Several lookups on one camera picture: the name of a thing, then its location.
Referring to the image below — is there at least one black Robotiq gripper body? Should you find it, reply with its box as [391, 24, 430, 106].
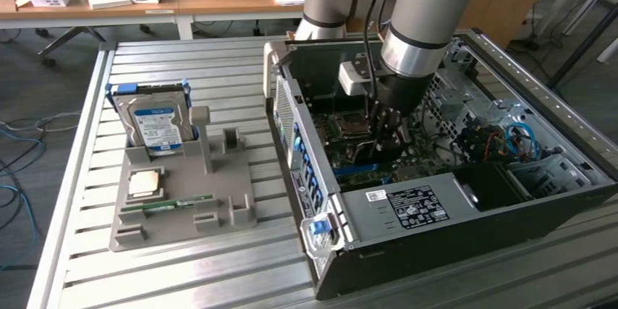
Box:
[367, 72, 435, 114]

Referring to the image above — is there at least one black graphics card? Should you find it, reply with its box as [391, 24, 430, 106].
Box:
[344, 135, 404, 166]

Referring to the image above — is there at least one CPU socket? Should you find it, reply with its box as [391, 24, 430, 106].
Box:
[327, 111, 375, 140]

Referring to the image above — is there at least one green motherboard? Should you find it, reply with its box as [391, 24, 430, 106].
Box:
[311, 106, 459, 192]

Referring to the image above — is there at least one installed green RAM stick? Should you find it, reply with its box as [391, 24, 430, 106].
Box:
[330, 140, 356, 156]

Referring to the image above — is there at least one perforated metal drive cage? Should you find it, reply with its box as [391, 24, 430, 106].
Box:
[419, 68, 488, 164]

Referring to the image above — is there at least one blue expansion slot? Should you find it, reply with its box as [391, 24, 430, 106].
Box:
[334, 163, 382, 177]

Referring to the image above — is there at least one grey power supply unit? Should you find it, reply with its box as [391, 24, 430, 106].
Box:
[336, 173, 476, 243]

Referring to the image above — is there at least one blue case latch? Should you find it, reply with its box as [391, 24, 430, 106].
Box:
[308, 220, 336, 234]

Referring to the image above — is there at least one silver disk bay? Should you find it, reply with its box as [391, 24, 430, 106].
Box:
[506, 155, 593, 198]

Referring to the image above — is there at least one black open PC case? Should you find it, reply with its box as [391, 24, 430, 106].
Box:
[263, 27, 618, 301]

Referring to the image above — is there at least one grey parts rack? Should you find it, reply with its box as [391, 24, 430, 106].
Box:
[108, 105, 260, 254]

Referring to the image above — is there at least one CPU with metal lid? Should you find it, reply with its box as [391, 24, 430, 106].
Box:
[125, 170, 160, 198]

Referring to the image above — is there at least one desk leg with casters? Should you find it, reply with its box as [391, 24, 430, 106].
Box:
[37, 25, 105, 67]

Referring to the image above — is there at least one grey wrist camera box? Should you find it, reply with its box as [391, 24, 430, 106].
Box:
[336, 62, 387, 96]

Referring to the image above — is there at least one black camera cable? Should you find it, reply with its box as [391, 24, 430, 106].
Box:
[362, 0, 386, 107]

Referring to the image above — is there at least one red wire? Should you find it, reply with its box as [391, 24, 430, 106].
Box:
[484, 131, 512, 160]

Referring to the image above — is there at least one blue wire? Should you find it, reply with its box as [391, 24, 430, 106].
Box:
[500, 120, 544, 161]

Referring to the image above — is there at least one hard disk with blue bracket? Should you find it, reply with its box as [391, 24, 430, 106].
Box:
[104, 79, 199, 158]

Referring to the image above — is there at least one white floor cable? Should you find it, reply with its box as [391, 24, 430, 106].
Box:
[0, 111, 81, 132]

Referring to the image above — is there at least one blue floor cable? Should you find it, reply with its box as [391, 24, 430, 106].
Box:
[0, 120, 44, 270]

